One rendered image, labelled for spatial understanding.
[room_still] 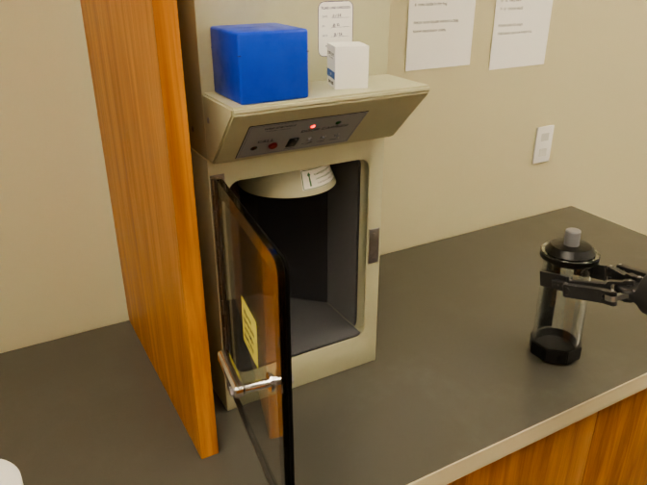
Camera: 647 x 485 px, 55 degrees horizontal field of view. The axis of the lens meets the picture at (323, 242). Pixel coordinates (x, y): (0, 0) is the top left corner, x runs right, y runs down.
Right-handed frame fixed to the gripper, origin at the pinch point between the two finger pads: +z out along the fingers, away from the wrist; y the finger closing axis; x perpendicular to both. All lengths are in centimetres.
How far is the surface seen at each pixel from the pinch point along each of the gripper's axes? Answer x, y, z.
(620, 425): 35.6, -11.1, -2.9
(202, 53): -46, 65, 6
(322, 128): -34, 50, 2
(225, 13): -51, 61, 5
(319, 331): 5.7, 43.8, 23.1
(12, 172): -31, 90, 55
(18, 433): 11, 99, 33
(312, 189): -24, 47, 13
